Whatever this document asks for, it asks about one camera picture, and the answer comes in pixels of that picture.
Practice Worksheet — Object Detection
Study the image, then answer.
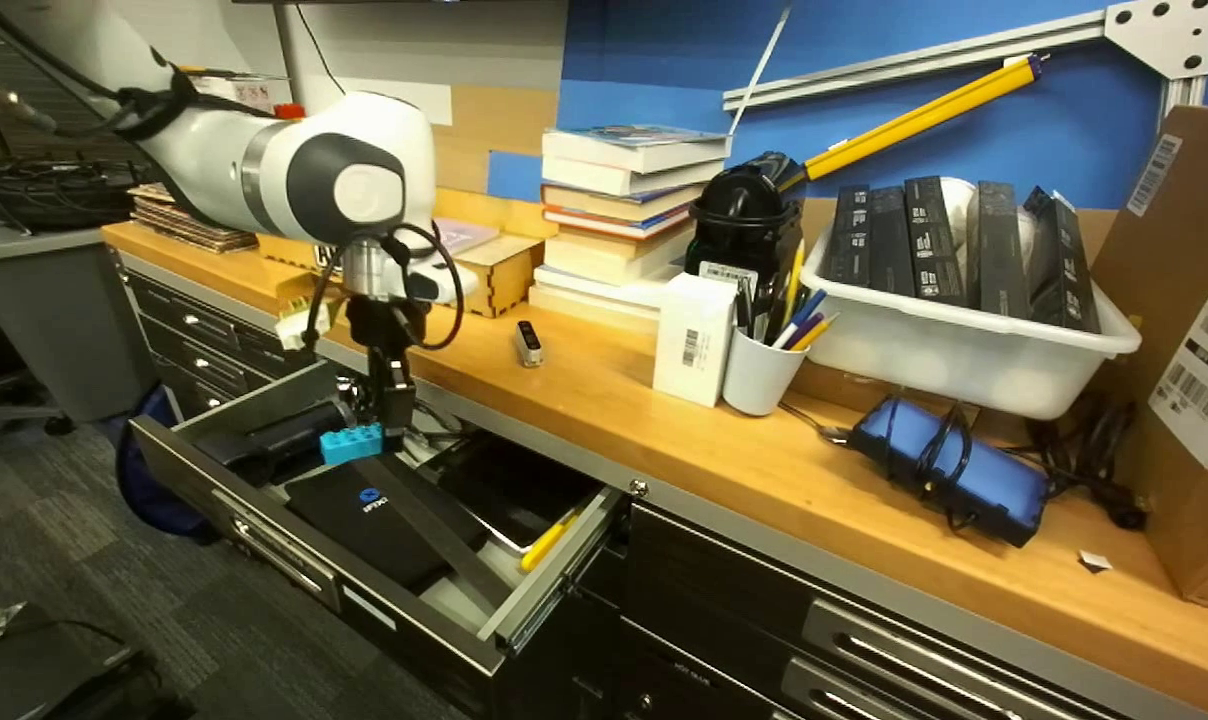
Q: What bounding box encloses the wooden tray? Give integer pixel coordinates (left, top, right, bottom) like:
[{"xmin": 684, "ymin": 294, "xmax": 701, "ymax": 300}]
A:
[{"xmin": 418, "ymin": 185, "xmax": 546, "ymax": 321}]

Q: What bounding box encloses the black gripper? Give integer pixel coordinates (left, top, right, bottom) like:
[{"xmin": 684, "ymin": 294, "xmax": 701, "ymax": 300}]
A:
[{"xmin": 343, "ymin": 294, "xmax": 430, "ymax": 431}]

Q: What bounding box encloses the blue lego brick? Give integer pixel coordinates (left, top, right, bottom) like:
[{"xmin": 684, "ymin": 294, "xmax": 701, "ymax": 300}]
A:
[{"xmin": 317, "ymin": 419, "xmax": 390, "ymax": 469}]

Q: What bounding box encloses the blue pen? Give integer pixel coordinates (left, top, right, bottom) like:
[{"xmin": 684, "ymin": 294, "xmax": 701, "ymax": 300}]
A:
[{"xmin": 776, "ymin": 289, "xmax": 834, "ymax": 354}]

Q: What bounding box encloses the grey metal flat bar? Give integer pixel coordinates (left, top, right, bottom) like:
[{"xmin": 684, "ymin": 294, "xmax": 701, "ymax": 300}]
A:
[{"xmin": 385, "ymin": 452, "xmax": 528, "ymax": 609}]

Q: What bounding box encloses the white small box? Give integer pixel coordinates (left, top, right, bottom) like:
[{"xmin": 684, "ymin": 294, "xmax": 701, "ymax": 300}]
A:
[{"xmin": 652, "ymin": 268, "xmax": 739, "ymax": 412}]

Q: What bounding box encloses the yellow bar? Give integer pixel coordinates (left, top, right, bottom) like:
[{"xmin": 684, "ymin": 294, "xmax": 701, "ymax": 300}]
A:
[{"xmin": 798, "ymin": 53, "xmax": 1044, "ymax": 187}]

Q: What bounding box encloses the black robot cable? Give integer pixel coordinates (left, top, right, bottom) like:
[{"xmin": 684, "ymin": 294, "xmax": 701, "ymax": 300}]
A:
[{"xmin": 385, "ymin": 216, "xmax": 467, "ymax": 357}]

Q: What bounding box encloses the yellow plastic piece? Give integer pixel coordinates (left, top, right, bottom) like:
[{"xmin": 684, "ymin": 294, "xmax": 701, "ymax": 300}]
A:
[{"xmin": 515, "ymin": 507, "xmax": 586, "ymax": 575}]

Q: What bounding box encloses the black crumpled bag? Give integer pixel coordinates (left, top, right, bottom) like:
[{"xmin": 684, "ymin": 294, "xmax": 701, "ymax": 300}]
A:
[{"xmin": 684, "ymin": 149, "xmax": 814, "ymax": 285}]

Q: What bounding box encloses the black drawer cabinet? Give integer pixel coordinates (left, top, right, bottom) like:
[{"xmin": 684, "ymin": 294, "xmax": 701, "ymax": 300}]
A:
[{"xmin": 118, "ymin": 256, "xmax": 1168, "ymax": 720}]

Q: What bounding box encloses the thick book dark cover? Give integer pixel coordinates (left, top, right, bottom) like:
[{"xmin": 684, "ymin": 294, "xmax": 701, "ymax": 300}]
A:
[{"xmin": 540, "ymin": 124, "xmax": 732, "ymax": 178}]

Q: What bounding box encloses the white thin strip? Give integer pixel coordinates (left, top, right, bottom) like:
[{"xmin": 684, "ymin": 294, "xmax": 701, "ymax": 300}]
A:
[{"xmin": 732, "ymin": 3, "xmax": 798, "ymax": 128}]

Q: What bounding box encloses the small black white gadget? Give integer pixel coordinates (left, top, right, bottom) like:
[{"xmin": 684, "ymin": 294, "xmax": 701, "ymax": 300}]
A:
[{"xmin": 511, "ymin": 317, "xmax": 548, "ymax": 371}]

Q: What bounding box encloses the grey metal drawer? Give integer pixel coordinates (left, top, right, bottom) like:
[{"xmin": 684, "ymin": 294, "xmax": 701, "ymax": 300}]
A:
[{"xmin": 126, "ymin": 357, "xmax": 627, "ymax": 685}]

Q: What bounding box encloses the large flat book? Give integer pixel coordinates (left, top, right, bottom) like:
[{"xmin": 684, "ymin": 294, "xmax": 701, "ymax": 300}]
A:
[{"xmin": 531, "ymin": 263, "xmax": 678, "ymax": 323}]

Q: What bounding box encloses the purple book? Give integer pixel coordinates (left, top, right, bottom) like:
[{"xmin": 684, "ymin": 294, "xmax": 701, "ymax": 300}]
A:
[{"xmin": 433, "ymin": 216, "xmax": 501, "ymax": 259}]

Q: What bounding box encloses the cardboard box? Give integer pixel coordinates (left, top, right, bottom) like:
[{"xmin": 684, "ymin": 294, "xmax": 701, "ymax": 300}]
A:
[{"xmin": 1090, "ymin": 102, "xmax": 1208, "ymax": 620}]

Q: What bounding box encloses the black cable bundle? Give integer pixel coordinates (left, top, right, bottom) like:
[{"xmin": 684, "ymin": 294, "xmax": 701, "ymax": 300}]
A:
[{"xmin": 1030, "ymin": 384, "xmax": 1155, "ymax": 537}]

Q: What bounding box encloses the white plastic bin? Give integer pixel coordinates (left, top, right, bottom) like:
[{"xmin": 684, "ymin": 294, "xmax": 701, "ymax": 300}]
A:
[{"xmin": 800, "ymin": 236, "xmax": 1150, "ymax": 426}]

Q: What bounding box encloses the white paperback book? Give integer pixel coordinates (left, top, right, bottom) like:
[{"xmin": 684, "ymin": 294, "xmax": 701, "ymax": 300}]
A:
[{"xmin": 540, "ymin": 155, "xmax": 728, "ymax": 199}]

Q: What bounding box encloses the black box blue logo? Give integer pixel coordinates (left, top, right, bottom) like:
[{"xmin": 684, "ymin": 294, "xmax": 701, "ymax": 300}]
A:
[{"xmin": 280, "ymin": 458, "xmax": 487, "ymax": 598}]

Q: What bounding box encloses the blue fabric bag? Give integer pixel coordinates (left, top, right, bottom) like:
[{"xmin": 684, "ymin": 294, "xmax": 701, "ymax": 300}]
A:
[{"xmin": 113, "ymin": 384, "xmax": 222, "ymax": 545}]

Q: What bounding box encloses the black long box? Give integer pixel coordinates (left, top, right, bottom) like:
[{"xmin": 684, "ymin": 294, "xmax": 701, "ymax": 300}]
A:
[
  {"xmin": 1020, "ymin": 185, "xmax": 1105, "ymax": 338},
  {"xmin": 817, "ymin": 185, "xmax": 878, "ymax": 289},
  {"xmin": 968, "ymin": 181, "xmax": 1037, "ymax": 317},
  {"xmin": 862, "ymin": 178, "xmax": 926, "ymax": 294},
  {"xmin": 900, "ymin": 172, "xmax": 982, "ymax": 303}
]

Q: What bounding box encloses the white cup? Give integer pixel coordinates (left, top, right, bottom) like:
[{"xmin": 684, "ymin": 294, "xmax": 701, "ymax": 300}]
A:
[{"xmin": 719, "ymin": 323, "xmax": 814, "ymax": 419}]

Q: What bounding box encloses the thick white book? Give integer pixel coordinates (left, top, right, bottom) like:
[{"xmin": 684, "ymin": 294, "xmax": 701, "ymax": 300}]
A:
[{"xmin": 546, "ymin": 222, "xmax": 701, "ymax": 289}]

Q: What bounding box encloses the yellow pencil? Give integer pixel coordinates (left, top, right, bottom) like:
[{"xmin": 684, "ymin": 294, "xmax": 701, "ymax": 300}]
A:
[{"xmin": 781, "ymin": 236, "xmax": 814, "ymax": 329}]

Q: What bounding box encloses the red-edged book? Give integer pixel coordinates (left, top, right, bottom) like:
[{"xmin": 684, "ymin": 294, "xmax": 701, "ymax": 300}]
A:
[{"xmin": 540, "ymin": 181, "xmax": 708, "ymax": 225}]

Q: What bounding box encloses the aluminium rail with bracket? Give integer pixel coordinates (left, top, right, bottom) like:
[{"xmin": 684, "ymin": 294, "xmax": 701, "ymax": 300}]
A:
[{"xmin": 719, "ymin": 0, "xmax": 1208, "ymax": 124}]

